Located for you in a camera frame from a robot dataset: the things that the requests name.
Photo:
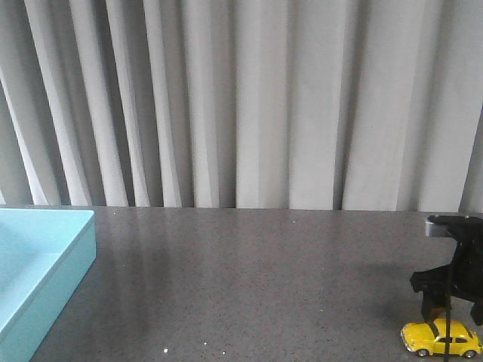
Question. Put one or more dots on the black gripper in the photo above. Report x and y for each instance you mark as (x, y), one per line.
(461, 277)

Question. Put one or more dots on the yellow toy beetle car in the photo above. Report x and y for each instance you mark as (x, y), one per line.
(425, 339)

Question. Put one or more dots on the light blue box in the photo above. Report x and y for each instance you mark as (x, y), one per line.
(44, 256)

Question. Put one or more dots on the grey pleated curtain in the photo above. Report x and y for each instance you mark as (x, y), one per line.
(323, 105)

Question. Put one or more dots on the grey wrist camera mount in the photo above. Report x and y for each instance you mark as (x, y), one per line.
(438, 225)

